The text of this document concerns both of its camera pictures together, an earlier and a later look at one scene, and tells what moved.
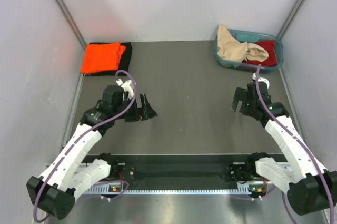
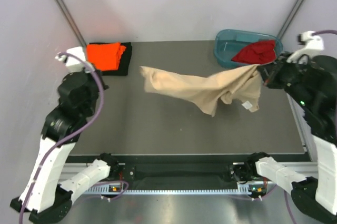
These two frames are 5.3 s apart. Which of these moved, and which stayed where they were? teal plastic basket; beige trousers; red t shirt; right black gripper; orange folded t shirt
Moved: beige trousers; right black gripper
Stayed: teal plastic basket; orange folded t shirt; red t shirt
